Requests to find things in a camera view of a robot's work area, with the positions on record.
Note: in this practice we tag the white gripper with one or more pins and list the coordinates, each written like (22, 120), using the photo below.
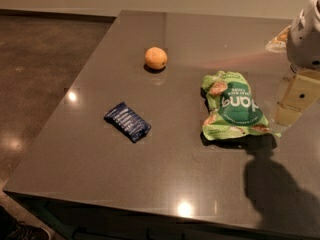
(306, 39)

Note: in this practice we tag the green rice chip bag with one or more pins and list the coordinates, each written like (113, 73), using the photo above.
(233, 113)

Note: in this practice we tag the blue rxbar blueberry wrapper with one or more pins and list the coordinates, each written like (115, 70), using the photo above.
(128, 122)

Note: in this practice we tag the orange fruit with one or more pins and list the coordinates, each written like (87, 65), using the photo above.
(156, 58)

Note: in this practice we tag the black shoe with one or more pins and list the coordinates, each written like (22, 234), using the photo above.
(12, 229)

